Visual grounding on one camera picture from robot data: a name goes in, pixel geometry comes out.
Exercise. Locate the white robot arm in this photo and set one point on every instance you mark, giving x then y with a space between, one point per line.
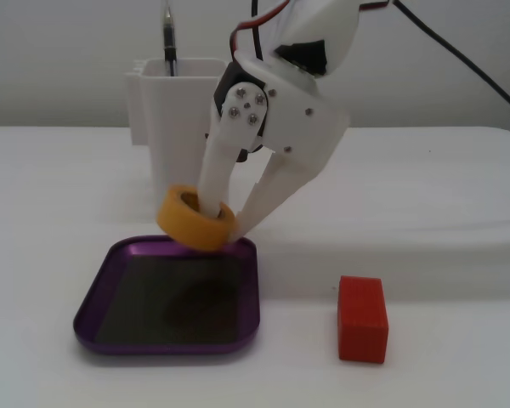
323 21

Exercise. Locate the black pen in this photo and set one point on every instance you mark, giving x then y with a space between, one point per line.
169 38

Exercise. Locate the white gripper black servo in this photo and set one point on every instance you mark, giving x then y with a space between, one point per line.
303 121

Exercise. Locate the red rectangular block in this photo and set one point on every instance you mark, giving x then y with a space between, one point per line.
361 323

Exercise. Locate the white plastic pen holder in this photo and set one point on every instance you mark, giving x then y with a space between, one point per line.
174 127

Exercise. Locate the yellow tape roll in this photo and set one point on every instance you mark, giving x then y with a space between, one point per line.
191 223

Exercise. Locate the purple metal tray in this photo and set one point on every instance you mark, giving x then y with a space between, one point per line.
153 306

